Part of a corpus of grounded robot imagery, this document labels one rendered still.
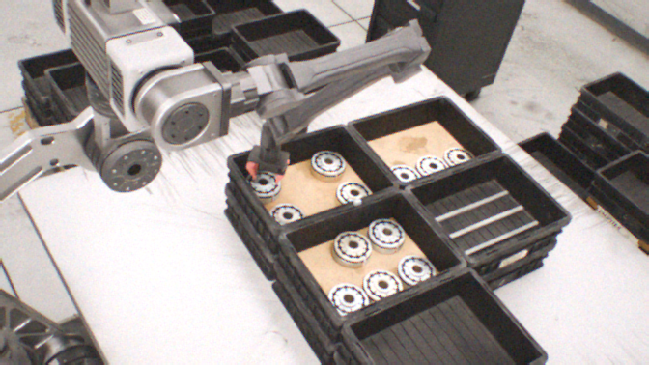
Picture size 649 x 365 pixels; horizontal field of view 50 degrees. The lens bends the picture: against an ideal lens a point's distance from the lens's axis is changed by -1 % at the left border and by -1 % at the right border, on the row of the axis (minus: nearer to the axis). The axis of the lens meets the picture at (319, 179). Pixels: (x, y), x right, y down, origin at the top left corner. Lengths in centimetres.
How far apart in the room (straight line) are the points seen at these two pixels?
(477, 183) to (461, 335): 57
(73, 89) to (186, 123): 168
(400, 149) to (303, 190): 38
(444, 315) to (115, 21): 107
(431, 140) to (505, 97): 187
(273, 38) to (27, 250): 139
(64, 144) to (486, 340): 111
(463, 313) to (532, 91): 257
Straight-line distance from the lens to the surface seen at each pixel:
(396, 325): 177
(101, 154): 158
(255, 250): 197
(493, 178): 223
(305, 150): 207
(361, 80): 162
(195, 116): 123
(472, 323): 184
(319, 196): 200
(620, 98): 355
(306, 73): 137
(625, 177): 308
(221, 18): 353
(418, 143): 226
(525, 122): 400
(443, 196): 210
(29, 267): 291
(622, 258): 240
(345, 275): 183
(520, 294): 213
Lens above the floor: 225
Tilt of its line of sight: 44 degrees down
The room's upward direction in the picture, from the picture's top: 12 degrees clockwise
